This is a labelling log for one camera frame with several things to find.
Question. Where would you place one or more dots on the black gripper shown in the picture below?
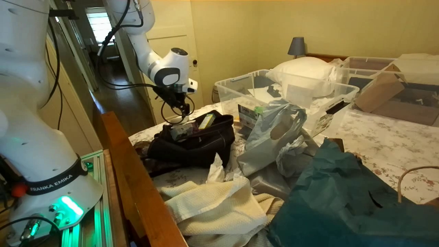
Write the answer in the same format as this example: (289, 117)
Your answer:
(172, 95)

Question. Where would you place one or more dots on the white pillow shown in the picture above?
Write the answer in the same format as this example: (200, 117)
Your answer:
(304, 70)

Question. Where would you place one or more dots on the pale green tube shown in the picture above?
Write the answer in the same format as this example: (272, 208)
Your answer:
(208, 121)

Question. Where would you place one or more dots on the wooden headboard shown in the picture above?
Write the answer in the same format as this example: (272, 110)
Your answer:
(327, 58)

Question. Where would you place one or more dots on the empty clear plastic bin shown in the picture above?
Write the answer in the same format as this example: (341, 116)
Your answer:
(238, 87)

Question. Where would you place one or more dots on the wooden bed footboard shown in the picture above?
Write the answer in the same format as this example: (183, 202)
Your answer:
(138, 192)

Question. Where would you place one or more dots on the grey lamp shade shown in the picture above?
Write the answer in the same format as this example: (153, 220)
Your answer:
(297, 47)

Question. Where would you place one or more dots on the grey folded cloth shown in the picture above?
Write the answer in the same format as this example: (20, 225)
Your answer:
(270, 183)

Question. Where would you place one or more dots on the white Franka Panda arm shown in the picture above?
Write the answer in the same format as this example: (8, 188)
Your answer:
(28, 138)

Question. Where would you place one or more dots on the cream towel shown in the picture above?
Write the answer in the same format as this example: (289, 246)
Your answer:
(215, 210)

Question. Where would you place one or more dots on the small crumpled grey plastic bag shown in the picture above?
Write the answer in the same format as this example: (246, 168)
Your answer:
(293, 160)

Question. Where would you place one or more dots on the large grey plastic bag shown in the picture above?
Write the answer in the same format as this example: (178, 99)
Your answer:
(270, 138)

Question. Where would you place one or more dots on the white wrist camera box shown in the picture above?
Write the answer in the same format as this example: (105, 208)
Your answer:
(191, 85)

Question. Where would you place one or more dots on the bright distant window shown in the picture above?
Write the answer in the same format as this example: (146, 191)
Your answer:
(102, 28)

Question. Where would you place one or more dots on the teal cloth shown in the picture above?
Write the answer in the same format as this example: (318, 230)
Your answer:
(338, 201)

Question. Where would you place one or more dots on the black camera mount rod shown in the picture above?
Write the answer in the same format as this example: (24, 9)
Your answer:
(64, 14)

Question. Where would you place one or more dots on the multicolour wrapper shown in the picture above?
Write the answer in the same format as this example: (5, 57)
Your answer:
(181, 132)

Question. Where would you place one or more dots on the green lit metal base frame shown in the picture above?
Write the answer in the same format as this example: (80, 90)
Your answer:
(98, 220)

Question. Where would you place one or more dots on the black fabric bag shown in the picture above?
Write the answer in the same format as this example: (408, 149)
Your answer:
(193, 149)

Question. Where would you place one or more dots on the black flat remote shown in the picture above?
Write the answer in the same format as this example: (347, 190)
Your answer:
(338, 107)

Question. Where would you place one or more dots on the white paper sheet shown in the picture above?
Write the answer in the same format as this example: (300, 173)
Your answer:
(274, 91)

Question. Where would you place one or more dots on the clear bin holding cardboard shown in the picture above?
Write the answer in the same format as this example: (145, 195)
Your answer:
(366, 66)

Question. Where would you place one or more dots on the floral bedspread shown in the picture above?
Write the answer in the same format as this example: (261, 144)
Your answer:
(389, 142)

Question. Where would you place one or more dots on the dark printed box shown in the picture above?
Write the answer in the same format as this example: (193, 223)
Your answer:
(248, 120)

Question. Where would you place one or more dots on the white plastic sheet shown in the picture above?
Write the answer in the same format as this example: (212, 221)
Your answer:
(419, 66)

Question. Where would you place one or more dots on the brown cardboard box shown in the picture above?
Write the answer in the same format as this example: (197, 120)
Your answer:
(379, 91)

